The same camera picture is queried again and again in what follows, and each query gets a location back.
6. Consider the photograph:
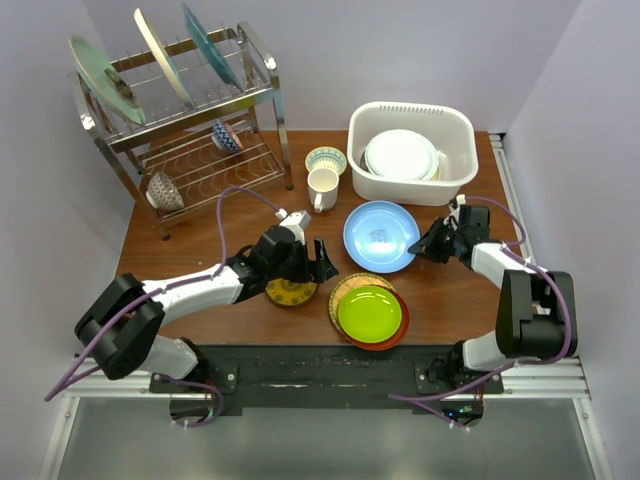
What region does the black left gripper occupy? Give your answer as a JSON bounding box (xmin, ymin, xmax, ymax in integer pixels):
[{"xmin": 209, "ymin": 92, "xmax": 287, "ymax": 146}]
[{"xmin": 267, "ymin": 237, "xmax": 337, "ymax": 284}]

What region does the yellow woven rim plate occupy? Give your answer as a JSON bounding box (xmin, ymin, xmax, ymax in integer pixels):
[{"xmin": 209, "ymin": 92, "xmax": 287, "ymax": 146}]
[{"xmin": 328, "ymin": 273, "xmax": 396, "ymax": 334}]

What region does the yellow patterned small plate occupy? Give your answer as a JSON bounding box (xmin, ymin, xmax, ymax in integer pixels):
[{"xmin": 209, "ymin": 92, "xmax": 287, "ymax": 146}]
[{"xmin": 265, "ymin": 279, "xmax": 318, "ymax": 308}]

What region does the blue plate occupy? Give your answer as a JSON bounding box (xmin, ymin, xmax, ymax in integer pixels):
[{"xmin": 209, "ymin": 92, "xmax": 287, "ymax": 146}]
[{"xmin": 343, "ymin": 200, "xmax": 421, "ymax": 274}]

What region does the white fluted bottom plate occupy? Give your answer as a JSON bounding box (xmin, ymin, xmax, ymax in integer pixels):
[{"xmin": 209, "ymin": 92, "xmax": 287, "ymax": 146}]
[{"xmin": 363, "ymin": 128, "xmax": 441, "ymax": 180}]

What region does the white paper plate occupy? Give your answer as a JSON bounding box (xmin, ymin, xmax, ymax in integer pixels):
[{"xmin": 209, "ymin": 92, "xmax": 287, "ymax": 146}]
[{"xmin": 365, "ymin": 129, "xmax": 436, "ymax": 179}]

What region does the red plate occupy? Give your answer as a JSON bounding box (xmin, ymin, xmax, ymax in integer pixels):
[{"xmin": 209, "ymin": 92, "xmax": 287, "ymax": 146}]
[{"xmin": 343, "ymin": 292, "xmax": 410, "ymax": 351}]

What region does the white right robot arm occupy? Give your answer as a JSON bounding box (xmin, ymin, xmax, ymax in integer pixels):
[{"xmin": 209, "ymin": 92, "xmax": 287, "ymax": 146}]
[{"xmin": 409, "ymin": 195, "xmax": 578, "ymax": 394}]

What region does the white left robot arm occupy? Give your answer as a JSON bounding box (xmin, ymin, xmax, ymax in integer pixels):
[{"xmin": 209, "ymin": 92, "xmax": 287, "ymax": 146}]
[{"xmin": 74, "ymin": 225, "xmax": 338, "ymax": 392}]

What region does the white plastic bin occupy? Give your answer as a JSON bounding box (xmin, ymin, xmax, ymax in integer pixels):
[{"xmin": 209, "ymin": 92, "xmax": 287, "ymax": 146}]
[{"xmin": 346, "ymin": 101, "xmax": 479, "ymax": 206}]

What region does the cream ceramic mug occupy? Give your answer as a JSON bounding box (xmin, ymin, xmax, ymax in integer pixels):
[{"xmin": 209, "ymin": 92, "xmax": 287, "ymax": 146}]
[{"xmin": 307, "ymin": 167, "xmax": 340, "ymax": 213}]

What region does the teal patterned small bowl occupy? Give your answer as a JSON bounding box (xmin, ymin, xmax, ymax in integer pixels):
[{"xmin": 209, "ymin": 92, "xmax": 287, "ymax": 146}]
[{"xmin": 304, "ymin": 146, "xmax": 348, "ymax": 176}]

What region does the blue zigzag bowl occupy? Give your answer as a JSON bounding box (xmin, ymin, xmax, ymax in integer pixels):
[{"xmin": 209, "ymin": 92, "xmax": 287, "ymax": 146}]
[{"xmin": 212, "ymin": 119, "xmax": 244, "ymax": 154}]

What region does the steel dish rack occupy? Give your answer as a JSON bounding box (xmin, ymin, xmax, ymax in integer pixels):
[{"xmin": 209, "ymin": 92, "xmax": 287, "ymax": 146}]
[{"xmin": 68, "ymin": 22, "xmax": 293, "ymax": 240}]

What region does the teal racked plate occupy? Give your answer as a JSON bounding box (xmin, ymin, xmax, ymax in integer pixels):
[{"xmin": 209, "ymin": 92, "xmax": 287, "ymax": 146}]
[{"xmin": 181, "ymin": 3, "xmax": 244, "ymax": 92}]

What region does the cream rimmed racked plate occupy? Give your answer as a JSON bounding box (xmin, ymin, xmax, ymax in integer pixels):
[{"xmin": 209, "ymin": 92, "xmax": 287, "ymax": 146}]
[{"xmin": 133, "ymin": 8, "xmax": 195, "ymax": 109}]

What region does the green floral racked plate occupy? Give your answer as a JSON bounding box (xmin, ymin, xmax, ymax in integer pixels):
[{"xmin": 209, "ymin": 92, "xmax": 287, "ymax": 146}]
[{"xmin": 69, "ymin": 35, "xmax": 146, "ymax": 125}]

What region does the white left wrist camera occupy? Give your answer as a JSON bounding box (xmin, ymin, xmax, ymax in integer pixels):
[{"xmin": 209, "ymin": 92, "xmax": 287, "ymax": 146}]
[{"xmin": 275, "ymin": 208, "xmax": 311, "ymax": 245}]

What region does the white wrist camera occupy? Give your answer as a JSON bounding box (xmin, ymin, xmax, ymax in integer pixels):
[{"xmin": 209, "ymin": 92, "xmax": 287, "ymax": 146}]
[
  {"xmin": 448, "ymin": 194, "xmax": 466, "ymax": 220},
  {"xmin": 275, "ymin": 208, "xmax": 311, "ymax": 245}
]

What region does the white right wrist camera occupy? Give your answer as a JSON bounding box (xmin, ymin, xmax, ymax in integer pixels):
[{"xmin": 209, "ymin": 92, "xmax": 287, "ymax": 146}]
[{"xmin": 448, "ymin": 194, "xmax": 466, "ymax": 220}]

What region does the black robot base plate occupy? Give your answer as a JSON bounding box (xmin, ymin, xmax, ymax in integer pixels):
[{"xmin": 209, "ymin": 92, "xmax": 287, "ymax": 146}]
[{"xmin": 149, "ymin": 343, "xmax": 504, "ymax": 417}]

